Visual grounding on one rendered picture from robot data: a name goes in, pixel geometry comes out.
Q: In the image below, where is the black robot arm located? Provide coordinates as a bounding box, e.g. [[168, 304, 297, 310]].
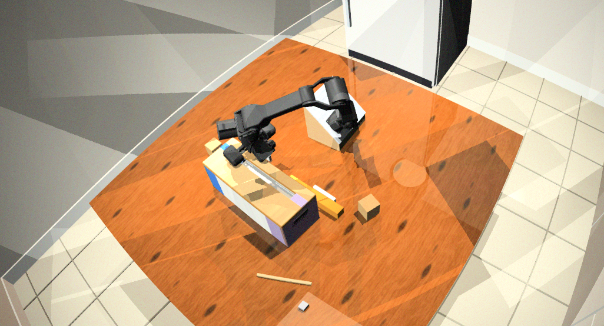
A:
[[216, 76, 358, 162]]

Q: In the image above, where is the white block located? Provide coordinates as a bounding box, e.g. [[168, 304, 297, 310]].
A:
[[298, 301, 310, 311]]

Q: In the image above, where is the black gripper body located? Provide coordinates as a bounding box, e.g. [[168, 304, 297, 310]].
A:
[[223, 123, 276, 167]]

